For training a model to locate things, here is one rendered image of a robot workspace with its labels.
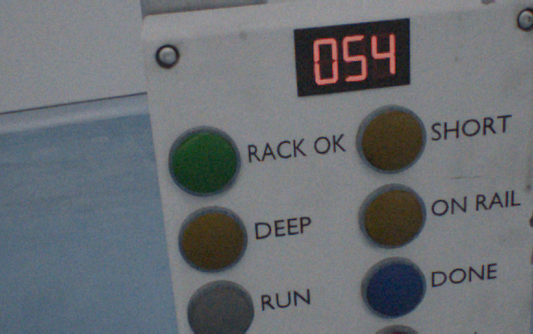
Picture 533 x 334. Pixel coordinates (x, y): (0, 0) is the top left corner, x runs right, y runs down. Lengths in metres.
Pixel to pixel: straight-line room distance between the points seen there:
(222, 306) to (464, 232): 0.11
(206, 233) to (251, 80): 0.07
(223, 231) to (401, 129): 0.09
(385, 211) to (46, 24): 3.82
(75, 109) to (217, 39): 3.91
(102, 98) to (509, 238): 3.88
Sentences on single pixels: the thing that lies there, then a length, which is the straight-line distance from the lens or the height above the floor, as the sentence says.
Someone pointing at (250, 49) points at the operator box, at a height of 1.09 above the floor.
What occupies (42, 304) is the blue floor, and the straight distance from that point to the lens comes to 2.45.
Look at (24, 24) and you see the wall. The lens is 4.12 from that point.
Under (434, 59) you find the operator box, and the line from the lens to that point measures 0.34.
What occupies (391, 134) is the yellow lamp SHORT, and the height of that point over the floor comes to 1.05.
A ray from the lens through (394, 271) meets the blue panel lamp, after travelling 0.36.
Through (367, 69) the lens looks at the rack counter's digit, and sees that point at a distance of 0.33.
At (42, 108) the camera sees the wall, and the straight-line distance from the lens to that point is 4.20.
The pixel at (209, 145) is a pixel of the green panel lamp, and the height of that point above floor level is 1.06.
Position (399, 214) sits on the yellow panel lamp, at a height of 1.02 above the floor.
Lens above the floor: 1.16
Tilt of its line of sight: 21 degrees down
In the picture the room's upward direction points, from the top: 4 degrees counter-clockwise
